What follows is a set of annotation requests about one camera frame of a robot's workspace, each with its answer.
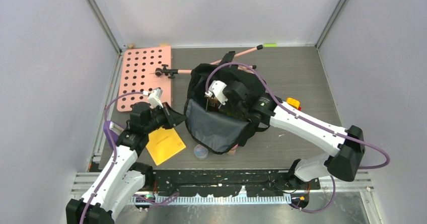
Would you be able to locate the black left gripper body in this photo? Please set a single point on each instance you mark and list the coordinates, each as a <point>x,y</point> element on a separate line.
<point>158,120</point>

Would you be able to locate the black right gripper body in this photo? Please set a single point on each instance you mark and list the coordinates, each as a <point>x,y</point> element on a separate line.
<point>236,109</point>

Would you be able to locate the yellow illustrated book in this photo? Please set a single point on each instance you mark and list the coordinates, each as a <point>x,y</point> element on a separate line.
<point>164,144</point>

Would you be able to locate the black backpack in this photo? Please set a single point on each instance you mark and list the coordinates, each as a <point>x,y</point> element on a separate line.
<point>217,132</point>

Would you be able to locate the orange 78-Storey Treehouse book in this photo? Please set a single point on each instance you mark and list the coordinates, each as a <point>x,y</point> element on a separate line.
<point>213,105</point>

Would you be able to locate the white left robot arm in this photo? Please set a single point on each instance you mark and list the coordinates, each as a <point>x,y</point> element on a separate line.
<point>124,176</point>

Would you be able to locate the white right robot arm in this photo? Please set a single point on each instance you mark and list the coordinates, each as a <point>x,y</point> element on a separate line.
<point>342,152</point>

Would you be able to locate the purple card holder box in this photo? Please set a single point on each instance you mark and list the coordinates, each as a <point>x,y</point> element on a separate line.
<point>112,131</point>

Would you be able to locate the clear jar of beads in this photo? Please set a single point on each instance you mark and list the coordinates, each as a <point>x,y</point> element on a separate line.
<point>200,152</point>

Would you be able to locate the pink perforated board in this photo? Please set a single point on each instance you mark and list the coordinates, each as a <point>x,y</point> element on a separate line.
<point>138,75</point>

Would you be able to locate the pink stand with black feet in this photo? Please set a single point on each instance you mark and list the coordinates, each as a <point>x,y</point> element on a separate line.
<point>228,57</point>

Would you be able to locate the pink lid jar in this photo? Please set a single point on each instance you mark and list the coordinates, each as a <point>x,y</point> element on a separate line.
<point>233,150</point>

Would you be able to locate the colourful toy block car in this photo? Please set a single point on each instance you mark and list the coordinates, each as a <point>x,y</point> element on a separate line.
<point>294,103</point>

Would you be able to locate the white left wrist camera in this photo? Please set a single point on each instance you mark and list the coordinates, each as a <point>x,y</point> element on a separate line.
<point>154,97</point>

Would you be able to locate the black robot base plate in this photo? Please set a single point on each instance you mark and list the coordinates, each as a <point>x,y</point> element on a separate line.
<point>219,183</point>

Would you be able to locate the aluminium frame rail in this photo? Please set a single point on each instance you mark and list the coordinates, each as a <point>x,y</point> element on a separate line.
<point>324,185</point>

